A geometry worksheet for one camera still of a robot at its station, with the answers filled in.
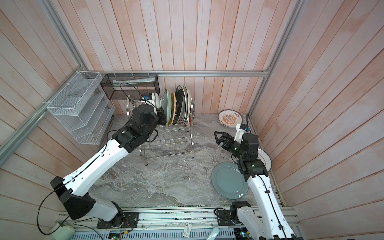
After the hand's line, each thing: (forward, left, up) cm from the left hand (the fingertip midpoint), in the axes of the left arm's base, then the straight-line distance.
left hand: (163, 111), depth 70 cm
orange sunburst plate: (+31, -46, -37) cm, 67 cm away
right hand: (-6, -28, -10) cm, 31 cm away
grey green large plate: (-19, -37, -40) cm, 58 cm away
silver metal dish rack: (+10, 0, -39) cm, 40 cm away
